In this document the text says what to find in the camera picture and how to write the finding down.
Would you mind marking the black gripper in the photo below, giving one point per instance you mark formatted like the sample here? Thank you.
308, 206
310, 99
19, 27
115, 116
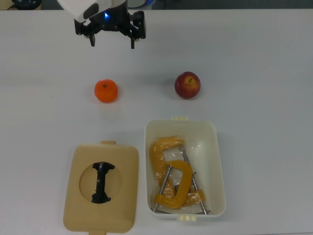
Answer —
112, 23

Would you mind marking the orange toy fruit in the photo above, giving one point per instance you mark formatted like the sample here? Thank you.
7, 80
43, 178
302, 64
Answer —
106, 91

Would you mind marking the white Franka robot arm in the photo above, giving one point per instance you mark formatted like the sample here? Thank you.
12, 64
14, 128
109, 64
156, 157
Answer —
78, 7

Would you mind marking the white plastic container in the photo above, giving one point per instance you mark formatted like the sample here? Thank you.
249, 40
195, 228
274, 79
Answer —
215, 159

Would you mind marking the tan plastic container lid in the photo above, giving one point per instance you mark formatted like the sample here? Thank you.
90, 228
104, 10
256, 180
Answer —
73, 195

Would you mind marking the black round object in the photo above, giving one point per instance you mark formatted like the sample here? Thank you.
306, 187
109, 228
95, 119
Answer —
27, 3

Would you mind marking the red toy apple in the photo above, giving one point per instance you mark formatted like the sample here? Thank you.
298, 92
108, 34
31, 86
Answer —
187, 85

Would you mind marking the large yellow C-clamp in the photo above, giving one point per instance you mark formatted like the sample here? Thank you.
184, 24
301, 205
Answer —
159, 151

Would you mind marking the small yellow C-clamp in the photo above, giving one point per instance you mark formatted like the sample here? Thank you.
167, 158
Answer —
183, 186

